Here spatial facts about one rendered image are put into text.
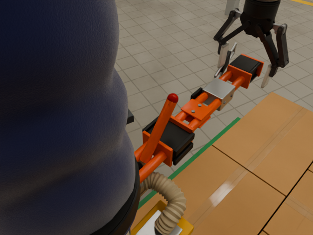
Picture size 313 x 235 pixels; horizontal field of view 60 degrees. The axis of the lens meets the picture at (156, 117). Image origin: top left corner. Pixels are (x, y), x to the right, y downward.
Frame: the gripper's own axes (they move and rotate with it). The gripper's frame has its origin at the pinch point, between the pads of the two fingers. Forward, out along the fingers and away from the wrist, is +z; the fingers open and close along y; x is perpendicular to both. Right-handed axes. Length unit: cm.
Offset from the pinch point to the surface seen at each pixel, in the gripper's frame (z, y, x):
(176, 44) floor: 113, -148, 161
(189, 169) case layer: 61, -13, 2
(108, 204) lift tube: -14, 11, -55
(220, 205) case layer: 61, 7, -3
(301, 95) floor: 112, -8, 169
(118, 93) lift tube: -25, 7, -49
